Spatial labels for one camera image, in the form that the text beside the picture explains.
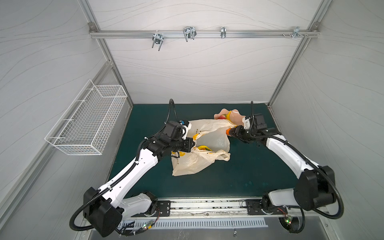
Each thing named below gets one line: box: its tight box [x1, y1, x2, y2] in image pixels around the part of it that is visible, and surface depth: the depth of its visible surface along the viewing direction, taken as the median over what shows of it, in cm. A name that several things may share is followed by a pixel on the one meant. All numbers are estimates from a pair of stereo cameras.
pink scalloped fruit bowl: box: [214, 108, 246, 126], surface depth 111 cm
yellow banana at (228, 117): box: [226, 110, 235, 124], surface depth 110 cm
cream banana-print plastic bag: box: [171, 119, 237, 176], surface depth 82 cm
